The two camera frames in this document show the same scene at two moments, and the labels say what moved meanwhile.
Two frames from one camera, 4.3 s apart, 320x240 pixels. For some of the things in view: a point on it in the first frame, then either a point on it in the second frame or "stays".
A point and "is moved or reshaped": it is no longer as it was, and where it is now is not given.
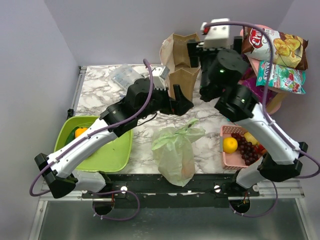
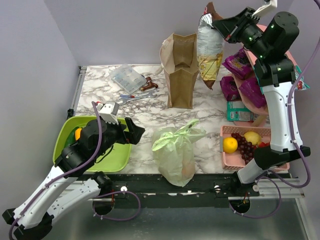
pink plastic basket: (233, 160) stays
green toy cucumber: (72, 136) stays
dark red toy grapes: (246, 149) stays
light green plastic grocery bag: (174, 150) stays
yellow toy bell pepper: (78, 131) stays
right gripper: (193, 50) → (227, 26)
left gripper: (182, 104) → (133, 136)
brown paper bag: (176, 59) stays
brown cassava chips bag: (288, 50) is moved or reshaped
